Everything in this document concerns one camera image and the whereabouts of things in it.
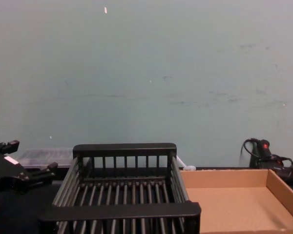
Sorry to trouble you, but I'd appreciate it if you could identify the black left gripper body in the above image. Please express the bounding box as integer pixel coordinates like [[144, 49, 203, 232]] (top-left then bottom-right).
[[0, 151, 32, 195]]

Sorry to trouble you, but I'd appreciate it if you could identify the clear plastic case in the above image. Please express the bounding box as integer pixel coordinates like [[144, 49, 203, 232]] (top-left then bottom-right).
[[16, 148, 75, 169]]

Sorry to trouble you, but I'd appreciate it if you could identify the black rack with steel bars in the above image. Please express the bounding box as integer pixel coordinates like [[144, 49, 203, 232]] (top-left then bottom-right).
[[38, 143, 202, 234]]

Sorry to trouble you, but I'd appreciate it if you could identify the small white three-armed plastic piece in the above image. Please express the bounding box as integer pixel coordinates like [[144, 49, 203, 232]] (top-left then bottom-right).
[[175, 155, 196, 172]]

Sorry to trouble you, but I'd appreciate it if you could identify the shallow brown cardboard tray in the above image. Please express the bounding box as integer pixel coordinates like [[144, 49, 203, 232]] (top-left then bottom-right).
[[179, 169, 293, 234]]

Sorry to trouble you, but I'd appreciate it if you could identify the pale plain wall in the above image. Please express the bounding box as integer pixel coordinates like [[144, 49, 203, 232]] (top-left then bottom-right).
[[0, 0, 293, 169]]

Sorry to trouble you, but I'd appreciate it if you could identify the black power cord with plug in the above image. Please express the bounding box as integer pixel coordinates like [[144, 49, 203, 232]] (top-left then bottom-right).
[[242, 138, 293, 170]]

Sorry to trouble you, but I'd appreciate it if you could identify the black corded tool red switch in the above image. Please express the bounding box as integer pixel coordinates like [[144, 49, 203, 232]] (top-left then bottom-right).
[[243, 138, 293, 176]]

